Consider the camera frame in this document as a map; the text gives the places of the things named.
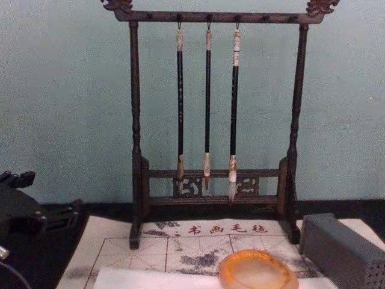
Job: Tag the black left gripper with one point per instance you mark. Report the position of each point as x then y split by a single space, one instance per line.
18 210

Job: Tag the black table cloth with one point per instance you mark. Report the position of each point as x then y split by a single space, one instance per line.
36 265

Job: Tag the white felt mat red grid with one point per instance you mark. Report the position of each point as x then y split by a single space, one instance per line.
135 256

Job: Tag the dark carved wooden brush rack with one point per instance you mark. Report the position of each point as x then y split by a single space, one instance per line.
136 120

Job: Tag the white paper sheet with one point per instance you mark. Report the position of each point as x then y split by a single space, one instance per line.
150 280

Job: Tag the calligraphy brush with brown tip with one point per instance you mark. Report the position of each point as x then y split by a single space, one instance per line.
180 105

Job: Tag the thin calligraphy brush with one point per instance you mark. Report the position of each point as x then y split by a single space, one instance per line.
207 105

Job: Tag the calligraphy brush with white tip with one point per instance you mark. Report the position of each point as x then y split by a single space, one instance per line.
234 105

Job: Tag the round orange dish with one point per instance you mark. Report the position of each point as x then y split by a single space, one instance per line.
255 272

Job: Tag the dark grey rectangular block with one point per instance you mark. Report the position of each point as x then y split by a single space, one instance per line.
337 250

